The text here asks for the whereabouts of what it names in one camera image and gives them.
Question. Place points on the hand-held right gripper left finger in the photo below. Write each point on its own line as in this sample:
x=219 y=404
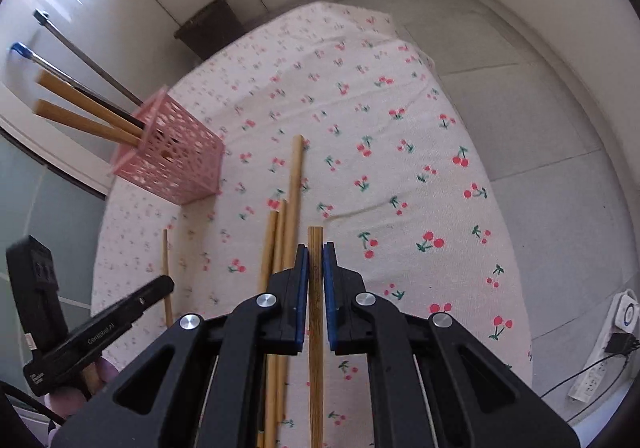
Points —
x=301 y=300

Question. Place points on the single bamboo chopstick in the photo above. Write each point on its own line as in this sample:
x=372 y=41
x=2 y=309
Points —
x=316 y=378

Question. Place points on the pink perforated utensil holder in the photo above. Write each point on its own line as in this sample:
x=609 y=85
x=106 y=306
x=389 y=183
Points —
x=175 y=163

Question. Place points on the black plug adapter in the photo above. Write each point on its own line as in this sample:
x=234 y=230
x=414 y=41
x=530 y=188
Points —
x=620 y=343

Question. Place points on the pink clothing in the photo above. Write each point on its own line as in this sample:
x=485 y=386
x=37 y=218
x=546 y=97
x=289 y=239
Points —
x=70 y=400

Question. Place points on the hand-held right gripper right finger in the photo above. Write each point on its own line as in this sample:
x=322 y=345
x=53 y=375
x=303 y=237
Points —
x=330 y=300

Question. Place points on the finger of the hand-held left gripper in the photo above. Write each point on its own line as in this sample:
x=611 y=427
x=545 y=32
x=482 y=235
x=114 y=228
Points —
x=150 y=295

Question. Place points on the white power strip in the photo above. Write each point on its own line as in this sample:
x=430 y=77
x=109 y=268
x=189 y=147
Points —
x=610 y=343

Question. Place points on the dark brown trash bin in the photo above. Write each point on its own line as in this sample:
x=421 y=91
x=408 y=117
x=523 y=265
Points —
x=210 y=28

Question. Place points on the bunch of bamboo chopsticks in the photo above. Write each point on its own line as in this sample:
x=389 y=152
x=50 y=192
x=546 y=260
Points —
x=295 y=178

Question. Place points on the cherry print tablecloth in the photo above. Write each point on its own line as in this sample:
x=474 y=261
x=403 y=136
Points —
x=400 y=168

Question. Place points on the frosted glass sliding door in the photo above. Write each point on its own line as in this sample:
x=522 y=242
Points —
x=50 y=208

